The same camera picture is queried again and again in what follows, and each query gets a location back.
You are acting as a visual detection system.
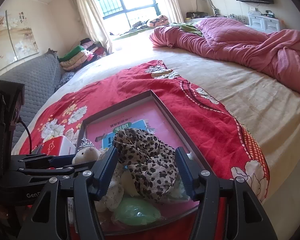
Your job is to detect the white drawer cabinet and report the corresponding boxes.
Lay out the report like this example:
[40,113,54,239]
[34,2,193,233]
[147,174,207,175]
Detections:
[247,15,280,32]

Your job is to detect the grey quilted headboard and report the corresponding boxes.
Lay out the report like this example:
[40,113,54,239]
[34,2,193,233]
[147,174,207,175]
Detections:
[0,54,62,153]

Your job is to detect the stack of folded blankets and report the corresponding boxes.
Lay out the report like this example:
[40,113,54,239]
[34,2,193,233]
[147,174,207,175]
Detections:
[58,38,108,72]

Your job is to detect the red tissue pack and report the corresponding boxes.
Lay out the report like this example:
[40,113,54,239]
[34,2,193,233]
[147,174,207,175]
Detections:
[34,135,77,157]

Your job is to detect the red floral blanket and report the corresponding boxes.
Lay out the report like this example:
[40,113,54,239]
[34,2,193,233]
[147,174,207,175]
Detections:
[25,60,270,240]

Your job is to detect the brown patterned blanket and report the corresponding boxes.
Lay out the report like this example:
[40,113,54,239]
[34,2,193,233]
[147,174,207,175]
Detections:
[147,15,169,27]

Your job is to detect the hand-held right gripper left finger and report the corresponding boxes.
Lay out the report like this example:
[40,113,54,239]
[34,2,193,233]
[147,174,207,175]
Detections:
[16,146,119,240]

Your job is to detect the dark shallow box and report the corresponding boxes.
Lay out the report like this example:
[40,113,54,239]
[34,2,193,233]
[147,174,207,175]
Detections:
[75,89,215,233]

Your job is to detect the cream curtain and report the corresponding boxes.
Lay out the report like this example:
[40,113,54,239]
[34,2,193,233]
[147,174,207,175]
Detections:
[72,0,113,54]
[156,0,184,24]

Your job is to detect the dark patterned pillow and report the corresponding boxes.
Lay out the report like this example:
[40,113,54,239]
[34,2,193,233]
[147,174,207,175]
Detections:
[55,71,77,92]

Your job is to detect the dark clothes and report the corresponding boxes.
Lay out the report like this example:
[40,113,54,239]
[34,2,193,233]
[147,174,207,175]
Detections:
[130,20,149,30]

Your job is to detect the leopard print cloth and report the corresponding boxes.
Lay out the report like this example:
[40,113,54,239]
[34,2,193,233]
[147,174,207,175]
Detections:
[114,128,179,203]

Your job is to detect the pink book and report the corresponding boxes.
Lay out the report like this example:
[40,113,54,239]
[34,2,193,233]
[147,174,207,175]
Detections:
[86,97,190,220]

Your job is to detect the cream bed sheet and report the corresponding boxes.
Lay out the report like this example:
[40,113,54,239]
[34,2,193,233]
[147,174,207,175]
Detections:
[11,27,300,230]

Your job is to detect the green blanket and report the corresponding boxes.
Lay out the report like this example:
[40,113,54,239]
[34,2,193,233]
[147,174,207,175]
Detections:
[170,22,203,36]

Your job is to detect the black cable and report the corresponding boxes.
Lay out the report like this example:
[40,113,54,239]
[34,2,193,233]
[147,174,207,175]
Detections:
[16,116,33,154]

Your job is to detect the floral wall painting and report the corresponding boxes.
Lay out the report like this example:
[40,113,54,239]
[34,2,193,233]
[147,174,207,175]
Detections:
[0,10,39,64]

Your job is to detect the silver framed vanity mirror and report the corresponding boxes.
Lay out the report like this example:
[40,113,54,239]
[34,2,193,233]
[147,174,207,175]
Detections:
[195,0,219,18]

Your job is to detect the cream plush bear purple bow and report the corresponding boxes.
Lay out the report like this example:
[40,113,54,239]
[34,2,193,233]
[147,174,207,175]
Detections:
[121,170,140,198]

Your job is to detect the white plush toy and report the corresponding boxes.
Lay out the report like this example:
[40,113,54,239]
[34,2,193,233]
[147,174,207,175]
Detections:
[100,150,130,212]

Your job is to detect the white vanity table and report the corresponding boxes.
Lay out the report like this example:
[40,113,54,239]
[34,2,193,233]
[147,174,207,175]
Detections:
[184,10,249,25]

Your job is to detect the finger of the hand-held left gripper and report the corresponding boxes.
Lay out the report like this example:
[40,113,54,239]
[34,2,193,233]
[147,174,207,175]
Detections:
[11,154,77,168]
[14,160,98,180]

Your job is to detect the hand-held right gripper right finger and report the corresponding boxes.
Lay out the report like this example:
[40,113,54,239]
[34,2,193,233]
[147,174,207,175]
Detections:
[174,147,278,240]

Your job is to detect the green makeup sponge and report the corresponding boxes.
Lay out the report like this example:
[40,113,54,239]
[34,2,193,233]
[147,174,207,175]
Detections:
[114,197,162,225]

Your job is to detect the pink quilt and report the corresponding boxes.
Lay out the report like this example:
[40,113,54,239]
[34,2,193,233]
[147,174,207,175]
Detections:
[149,19,300,95]

